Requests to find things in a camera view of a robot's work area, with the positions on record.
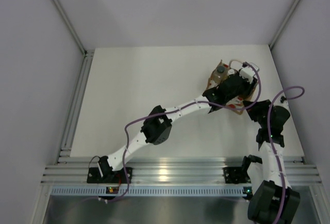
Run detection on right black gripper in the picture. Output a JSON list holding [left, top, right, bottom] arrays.
[[242, 100, 273, 129]]

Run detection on amber bottle white cap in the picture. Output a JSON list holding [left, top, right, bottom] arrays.
[[227, 69, 238, 77]]

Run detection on clear jar grey lid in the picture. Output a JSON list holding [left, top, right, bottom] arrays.
[[212, 65, 226, 84]]

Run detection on burlap watermelon canvas bag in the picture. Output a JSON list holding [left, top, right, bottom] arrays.
[[203, 59, 259, 115]]

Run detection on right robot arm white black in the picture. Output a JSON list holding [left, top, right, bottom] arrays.
[[240, 100, 301, 223]]

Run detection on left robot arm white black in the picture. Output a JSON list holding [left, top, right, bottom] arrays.
[[87, 72, 260, 184]]

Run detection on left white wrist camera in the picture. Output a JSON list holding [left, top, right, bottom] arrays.
[[239, 62, 259, 84]]

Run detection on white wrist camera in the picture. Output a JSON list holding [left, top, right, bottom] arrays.
[[239, 62, 259, 84], [279, 95, 290, 111]]

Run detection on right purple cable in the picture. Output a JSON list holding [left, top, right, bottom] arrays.
[[268, 86, 305, 224]]

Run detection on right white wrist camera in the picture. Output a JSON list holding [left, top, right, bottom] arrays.
[[279, 95, 290, 111]]

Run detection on right aluminium frame post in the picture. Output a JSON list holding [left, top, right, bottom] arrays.
[[268, 0, 302, 51]]

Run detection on aluminium frame post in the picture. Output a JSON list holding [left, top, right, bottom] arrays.
[[51, 0, 87, 56], [268, 0, 302, 51]]

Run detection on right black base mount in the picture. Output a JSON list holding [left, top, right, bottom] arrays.
[[223, 167, 251, 184]]

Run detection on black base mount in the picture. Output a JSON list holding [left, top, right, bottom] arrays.
[[87, 167, 133, 184], [223, 167, 251, 184]]

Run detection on aluminium front rail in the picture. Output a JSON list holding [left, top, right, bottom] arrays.
[[41, 157, 322, 186]]

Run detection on aluminium rail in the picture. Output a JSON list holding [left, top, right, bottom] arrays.
[[55, 50, 95, 165], [41, 157, 322, 186]]

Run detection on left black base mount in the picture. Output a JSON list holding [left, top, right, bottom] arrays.
[[87, 167, 133, 184]]

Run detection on left side aluminium rail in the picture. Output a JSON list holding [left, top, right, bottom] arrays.
[[55, 50, 95, 165]]

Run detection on grey slotted cable duct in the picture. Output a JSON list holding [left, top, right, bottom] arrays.
[[51, 186, 252, 197]]

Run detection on left aluminium frame post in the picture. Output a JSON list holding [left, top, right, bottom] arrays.
[[51, 0, 87, 56]]

